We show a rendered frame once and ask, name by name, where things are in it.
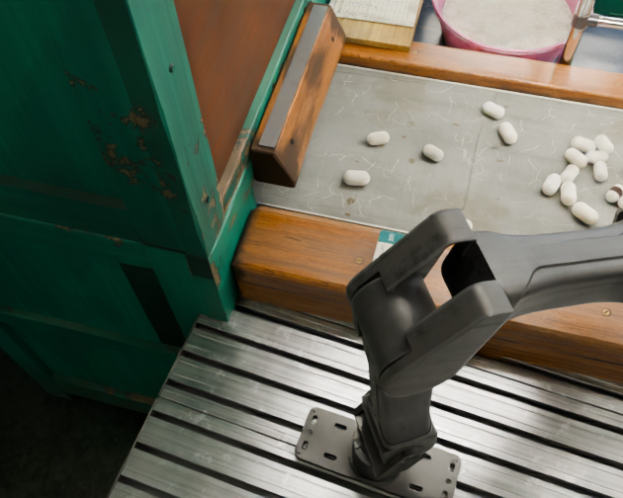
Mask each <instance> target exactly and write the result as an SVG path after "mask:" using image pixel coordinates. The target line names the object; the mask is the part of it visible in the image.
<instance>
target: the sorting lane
mask: <svg viewBox="0 0 623 498"><path fill-rule="evenodd" d="M485 102H493V103H495V104H497V105H499V106H501V107H503V108H504V116H503V117H502V118H501V119H499V120H497V119H494V118H493V117H491V116H489V115H486V114H485V113H484V112H483V109H482V107H483V104H484V103H485ZM505 122H507V123H510V124H512V126H513V128H514V130H515V131H516V133H517V140H516V141H515V142H514V143H512V144H508V143H506V142H504V140H503V138H502V137H501V135H500V133H499V132H498V128H499V126H500V125H501V124H502V123H505ZM378 131H385V132H387V133H388V134H389V136H390V139H389V141H388V142H387V143H386V144H380V145H370V144H369V143H368V141H367V137H368V135H369V134H370V133H372V132H378ZM600 134H603V135H605V136H607V138H608V139H609V141H610V142H611V143H612V144H613V146H614V149H613V151H612V153H610V154H608V160H607V161H606V162H605V164H606V166H607V173H608V177H607V179H606V180H605V181H602V182H599V181H597V180H595V178H594V173H593V166H594V164H588V163H587V166H586V167H585V168H583V169H578V175H577V176H576V177H575V178H574V180H573V183H574V184H575V185H576V188H577V201H576V203H578V202H583V203H585V204H587V205H588V206H590V207H591V208H593V209H594V210H595V211H596V212H597V213H598V221H597V222H596V223H595V224H586V223H584V222H583V221H581V220H580V219H579V218H577V217H576V216H574V215H573V213H572V207H573V205H571V206H566V205H564V204H563V203H562V201H561V186H562V184H563V183H562V182H561V185H560V187H559V188H558V190H557V192H556V193H555V194H554V195H551V196H547V195H545V194H544V193H543V191H542V186H543V184H544V182H545V181H546V179H547V177H548V176H549V175H551V174H558V175H559V176H561V174H562V173H563V172H564V170H565V169H566V167H567V166H569V165H571V163H570V162H569V161H568V160H567V159H566V158H565V153H566V151H567V150H568V149H570V148H572V146H571V141H572V139H573V138H574V137H576V136H581V137H584V138H587V139H590V140H593V141H594V139H595V138H596V137H597V136H598V135H600ZM427 144H432V145H434V146H435V147H437V148H439V149H441V150H442V151H443V153H444V157H443V159H442V160H441V161H434V160H432V159H430V158H429V157H427V156H425V155H424V153H423V148H424V146H425V145H427ZM348 170H358V171H366V172H367V173H368V174H369V176H370V181H369V183H368V184H367V185H365V186H352V185H347V184H346V183H345V182H344V181H343V175H344V173H345V172H346V171H348ZM614 185H622V186H623V110H620V109H614V108H608V107H602V106H595V105H590V104H584V103H578V102H572V101H565V100H559V99H553V98H547V97H541V96H535V95H528V94H522V93H516V92H510V91H504V90H497V89H492V88H486V87H480V86H474V85H468V84H461V83H455V82H449V81H443V80H437V79H430V78H424V77H418V76H412V75H406V74H400V73H394V72H388V71H382V70H376V69H370V68H363V67H357V66H351V65H345V64H339V63H338V64H337V67H336V70H335V72H334V75H333V78H332V81H331V84H330V86H329V89H328V92H327V95H326V97H325V100H324V103H323V105H322V108H321V110H320V113H319V115H318V118H317V121H316V124H315V127H314V130H313V133H312V135H311V140H310V143H309V146H308V150H307V153H306V156H305V159H304V162H303V165H302V167H301V171H300V174H299V178H298V181H297V184H296V187H295V188H289V187H283V186H278V185H273V184H268V183H265V186H264V189H263V191H262V194H261V197H260V199H259V202H258V206H259V207H260V206H265V207H270V208H279V209H284V210H289V211H294V212H299V213H304V214H309V215H314V216H319V217H324V218H329V219H334V220H339V221H344V222H349V223H354V224H359V225H364V226H369V227H374V228H379V229H384V230H388V231H393V232H398V233H403V234H407V233H409V232H410V231H411V230H412V229H414V228H415V227H416V226H417V225H419V224H420V223H421V222H422V221H424V220H425V219H426V218H427V217H428V216H430V215H431V214H433V213H435V212H437V211H439V210H441V209H447V208H460V209H461V211H462V212H463V214H464V216H465V218H466V219H468V220H469V221H470V222H471V223H472V225H473V228H472V231H479V230H489V231H493V232H496V233H501V234H517V235H531V234H545V233H555V232H564V231H574V230H583V229H591V228H596V227H601V226H606V225H609V224H612V222H613V219H614V215H615V212H616V211H617V210H618V209H619V208H621V207H619V206H618V201H617V202H615V203H610V202H609V201H608V200H607V199H606V194H607V192H608V191H609V190H610V188H611V187H613V186H614ZM622 197H623V196H622Z"/></svg>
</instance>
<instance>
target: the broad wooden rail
mask: <svg viewBox="0 0 623 498"><path fill-rule="evenodd" d="M380 230H381V229H379V228H374V227H369V226H364V225H359V224H354V223H349V222H344V221H339V220H334V219H329V218H324V217H319V216H314V215H309V214H304V213H299V212H294V211H289V210H284V209H279V208H274V207H265V206H260V207H257V208H255V209H254V210H252V211H251V213H250V215H249V218H248V219H247V222H246V225H245V227H244V230H243V232H242V235H241V238H240V240H239V243H238V246H237V248H236V251H235V254H234V256H233V259H232V262H231V265H232V269H233V273H234V276H235V280H236V284H237V288H238V291H239V295H240V297H241V298H245V299H250V300H254V301H258V302H263V303H267V304H272V305H276V306H280V307H284V308H288V309H291V310H294V311H301V312H306V313H311V314H315V315H320V316H324V317H329V318H333V319H338V320H342V321H346V322H351V323H353V316H352V307H351V304H350V302H349V299H348V297H347V294H346V287H347V285H348V283H349V282H350V281H351V280H352V279H353V277H355V276H356V275H357V274H358V273H359V272H361V271H362V270H363V269H364V268H366V267H367V266H368V265H369V264H370V263H372V261H373V257H374V253H375V249H376V245H377V241H378V238H379V234H380ZM453 246H454V244H453V245H451V246H449V247H447V248H446V249H445V251H444V252H443V254H442V255H441V256H440V258H439V259H438V261H437V262H436V263H435V265H434V266H433V268H432V269H431V270H430V272H429V273H428V275H427V276H426V277H425V279H424V281H425V284H426V286H427V288H428V290H429V292H430V295H431V297H432V299H433V301H434V303H435V305H436V308H438V307H439V306H440V305H442V304H443V303H445V302H446V301H448V300H449V299H450V298H452V296H451V293H450V292H449V290H448V288H447V286H446V284H445V282H444V280H443V278H442V274H441V266H442V263H443V261H444V259H445V258H446V256H447V255H448V253H449V251H450V250H451V248H452V247H453ZM475 355H478V356H481V357H484V358H487V359H492V360H496V361H501V362H505V363H511V364H517V365H521V364H518V363H516V362H513V361H509V360H506V359H503V358H500V357H506V358H510V359H514V360H518V361H523V362H527V363H532V364H536V365H540V366H545V367H549V368H554V369H558V370H563V371H567V372H571V373H576V374H584V375H589V376H593V377H597V378H602V379H606V380H611V381H615V382H620V383H623V303H620V302H596V303H586V304H580V305H573V306H567V307H561V308H555V309H548V310H542V311H537V312H532V313H528V314H524V315H521V316H518V317H515V318H512V319H510V320H507V321H506V322H505V323H504V324H503V325H502V326H501V327H500V328H499V329H498V330H497V331H496V333H495V334H494V335H493V336H492V337H491V338H490V339H489V340H488V341H487V342H486V343H485V344H484V345H483V346H482V347H481V348H480V349H479V350H478V351H477V352H476V353H475Z"/></svg>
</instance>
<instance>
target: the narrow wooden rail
mask: <svg viewBox="0 0 623 498"><path fill-rule="evenodd" d="M338 63H339V64H345V65H351V66H357V67H363V68H370V69H376V70H382V71H388V72H394V73H400V74H406V75H412V76H418V77H424V78H430V79H437V80H443V81H449V82H455V83H461V84H468V85H474V86H480V87H486V88H492V89H497V90H504V91H510V92H516V93H522V94H528V95H535V96H541V97H547V98H553V99H559V100H565V101H572V102H578V103H584V104H590V105H595V106H602V107H608V108H614V109H620V110H623V73H617V72H610V71H603V70H597V69H590V68H584V67H577V66H571V65H565V64H559V63H552V62H546V61H539V60H533V59H526V58H520V57H513V56H507V55H500V54H494V53H487V52H481V51H474V50H468V49H461V48H456V47H449V46H443V45H436V44H430V43H423V42H417V41H413V42H412V43H411V47H410V50H409V51H402V50H395V49H389V48H382V47H376V46H370V45H363V44H358V43H351V42H346V43H345V45H344V47H343V49H342V52H341V55H340V58H339V61H338Z"/></svg>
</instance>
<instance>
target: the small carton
mask: <svg viewBox="0 0 623 498"><path fill-rule="evenodd" d="M404 236H405V234H403V233H398V232H393V231H388V230H384V229H381V230H380V234H379V238H378V241H377V245H376V249H375V253H374V257H373V261H374V260H375V259H377V258H378V257H379V256H380V255H382V254H383V253H384V252H385V251H387V250H388V249H389V248H390V247H391V246H393V245H394V244H395V243H396V242H398V241H399V240H400V239H401V238H403V237H404ZM373 261H372V262H373Z"/></svg>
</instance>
